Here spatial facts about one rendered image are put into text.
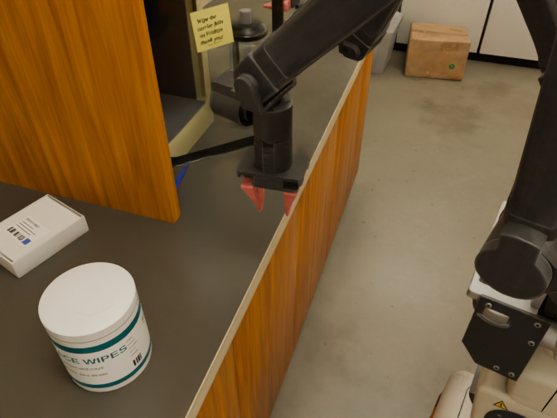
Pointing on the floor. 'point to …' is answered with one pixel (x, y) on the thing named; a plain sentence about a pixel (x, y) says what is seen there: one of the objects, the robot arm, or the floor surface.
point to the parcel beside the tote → (437, 51)
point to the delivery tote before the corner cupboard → (383, 52)
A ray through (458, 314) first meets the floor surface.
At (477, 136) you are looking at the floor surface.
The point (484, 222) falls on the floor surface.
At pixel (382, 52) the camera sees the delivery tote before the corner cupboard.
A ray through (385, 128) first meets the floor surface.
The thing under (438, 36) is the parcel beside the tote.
